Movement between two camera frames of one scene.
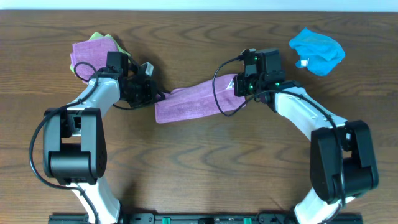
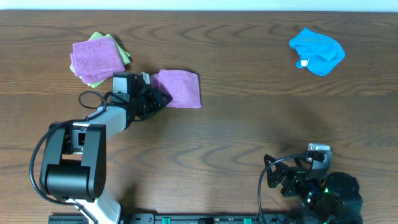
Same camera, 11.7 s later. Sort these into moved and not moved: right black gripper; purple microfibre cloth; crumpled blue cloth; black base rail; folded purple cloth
Moved: right black gripper; purple microfibre cloth
Not moved: folded purple cloth; crumpled blue cloth; black base rail
